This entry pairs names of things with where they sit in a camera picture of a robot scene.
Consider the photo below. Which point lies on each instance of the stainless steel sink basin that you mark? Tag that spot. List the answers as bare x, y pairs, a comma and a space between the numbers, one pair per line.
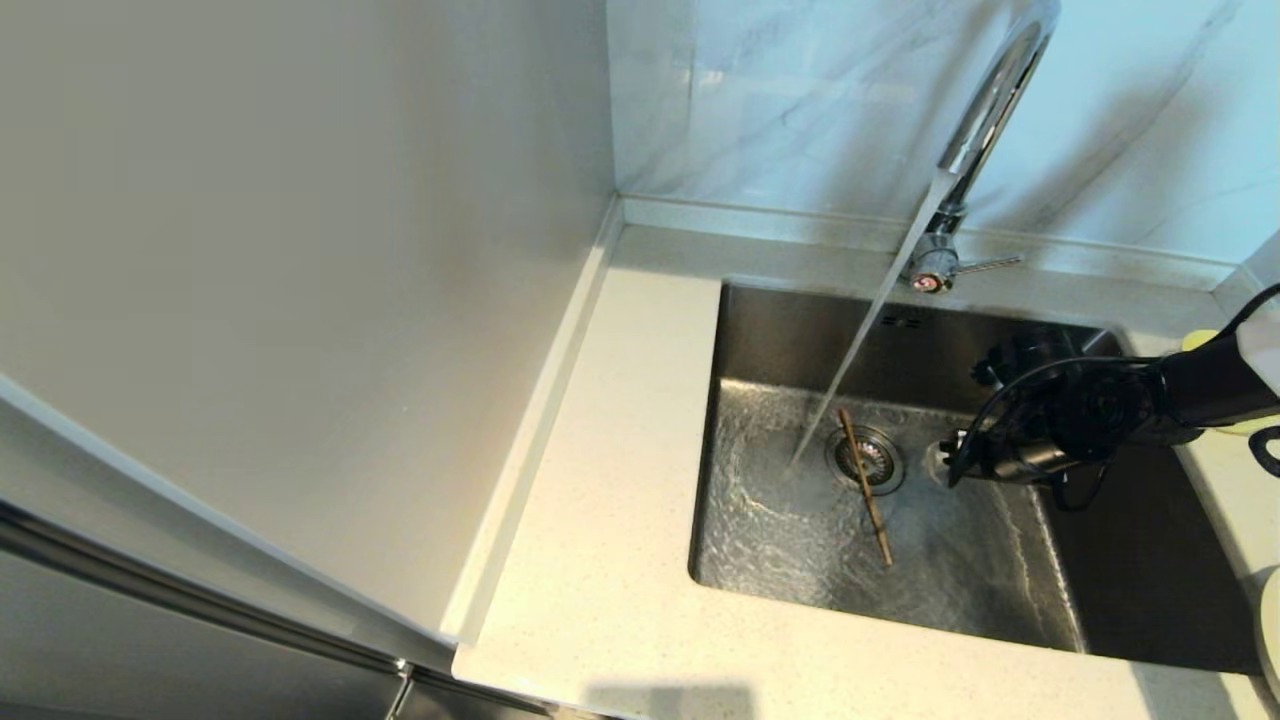
800, 540

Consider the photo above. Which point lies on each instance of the running water stream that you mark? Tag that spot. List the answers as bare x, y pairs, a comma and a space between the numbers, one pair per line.
874, 310

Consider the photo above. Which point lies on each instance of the white appliance side panel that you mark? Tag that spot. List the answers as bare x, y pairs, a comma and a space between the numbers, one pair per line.
250, 250

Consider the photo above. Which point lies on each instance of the round metal drain strainer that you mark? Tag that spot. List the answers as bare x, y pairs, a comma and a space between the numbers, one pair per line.
885, 465

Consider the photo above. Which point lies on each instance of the white plate edge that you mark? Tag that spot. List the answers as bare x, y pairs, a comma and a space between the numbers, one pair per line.
1272, 630

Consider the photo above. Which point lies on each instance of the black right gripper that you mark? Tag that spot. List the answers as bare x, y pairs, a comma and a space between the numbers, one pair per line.
1080, 415

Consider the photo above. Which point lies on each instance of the brown wooden chopstick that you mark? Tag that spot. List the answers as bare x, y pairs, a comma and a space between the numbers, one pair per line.
865, 490

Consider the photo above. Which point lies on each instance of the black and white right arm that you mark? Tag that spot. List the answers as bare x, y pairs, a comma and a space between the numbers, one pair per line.
1215, 385

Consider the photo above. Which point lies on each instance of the chrome gooseneck faucet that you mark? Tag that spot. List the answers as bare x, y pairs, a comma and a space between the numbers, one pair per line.
990, 100

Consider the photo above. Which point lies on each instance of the stainless steel appliance door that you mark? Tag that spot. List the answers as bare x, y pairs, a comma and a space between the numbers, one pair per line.
150, 660

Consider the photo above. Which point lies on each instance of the yellow bowl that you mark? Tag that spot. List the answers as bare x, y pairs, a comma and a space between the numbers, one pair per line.
1250, 427

